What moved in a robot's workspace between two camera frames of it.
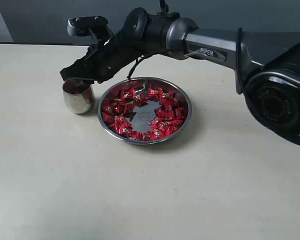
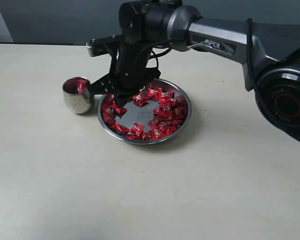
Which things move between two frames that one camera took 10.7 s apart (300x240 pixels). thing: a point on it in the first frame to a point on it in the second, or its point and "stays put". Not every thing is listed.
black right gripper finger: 90,81 to 122,98
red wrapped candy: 168,98 stays put
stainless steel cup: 79,95 stays put
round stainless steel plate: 144,110 stays put
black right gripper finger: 85,67 to 105,84
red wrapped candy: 155,93 stays put
